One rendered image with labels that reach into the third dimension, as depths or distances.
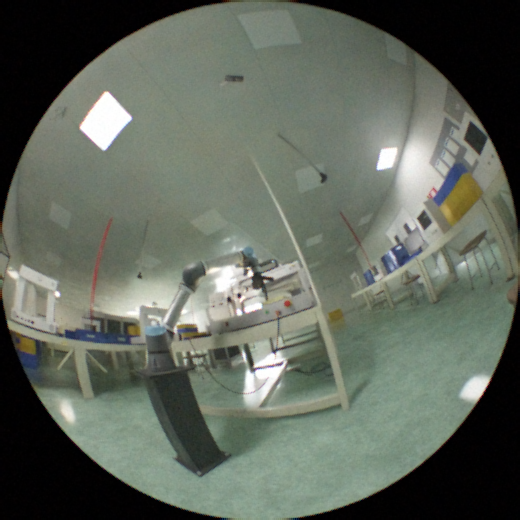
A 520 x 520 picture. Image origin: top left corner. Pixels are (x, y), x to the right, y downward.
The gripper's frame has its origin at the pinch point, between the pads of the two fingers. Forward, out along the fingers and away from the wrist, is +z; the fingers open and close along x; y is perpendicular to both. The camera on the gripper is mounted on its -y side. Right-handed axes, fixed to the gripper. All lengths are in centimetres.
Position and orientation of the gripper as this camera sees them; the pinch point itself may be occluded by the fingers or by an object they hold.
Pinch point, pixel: (266, 299)
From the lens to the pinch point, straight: 109.6
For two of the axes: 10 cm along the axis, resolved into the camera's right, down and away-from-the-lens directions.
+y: -9.1, 3.7, 1.9
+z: 2.7, 8.7, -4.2
